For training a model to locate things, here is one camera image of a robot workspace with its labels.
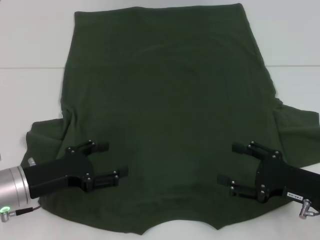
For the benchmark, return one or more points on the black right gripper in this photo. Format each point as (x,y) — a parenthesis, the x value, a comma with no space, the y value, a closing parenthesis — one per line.
(275,175)

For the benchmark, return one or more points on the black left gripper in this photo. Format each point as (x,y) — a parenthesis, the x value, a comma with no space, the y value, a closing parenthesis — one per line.
(55,172)

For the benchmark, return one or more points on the dark green shirt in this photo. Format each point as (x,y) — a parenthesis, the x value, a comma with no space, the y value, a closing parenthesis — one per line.
(160,105)

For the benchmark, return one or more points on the small silver cylindrical plug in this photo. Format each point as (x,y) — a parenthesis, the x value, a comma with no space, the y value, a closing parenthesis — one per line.
(31,161)

